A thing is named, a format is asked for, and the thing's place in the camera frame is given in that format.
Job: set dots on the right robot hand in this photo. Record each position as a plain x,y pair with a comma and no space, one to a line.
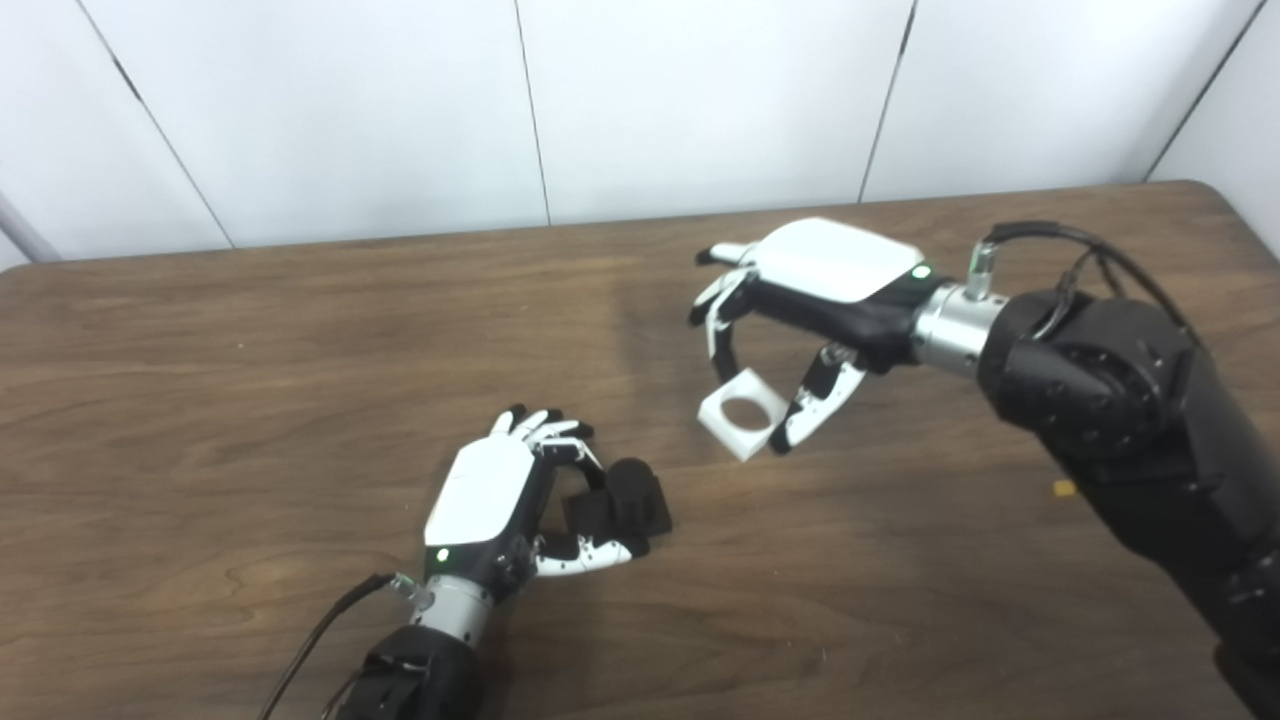
820,300

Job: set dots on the black peg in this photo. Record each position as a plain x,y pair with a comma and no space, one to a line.
620,505

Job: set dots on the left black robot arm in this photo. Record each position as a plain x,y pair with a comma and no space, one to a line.
425,660

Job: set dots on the white square piece with hole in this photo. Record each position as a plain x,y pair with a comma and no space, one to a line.
742,415

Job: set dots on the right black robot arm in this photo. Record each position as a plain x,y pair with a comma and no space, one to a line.
1120,420

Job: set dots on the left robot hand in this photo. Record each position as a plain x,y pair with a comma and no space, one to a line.
500,505

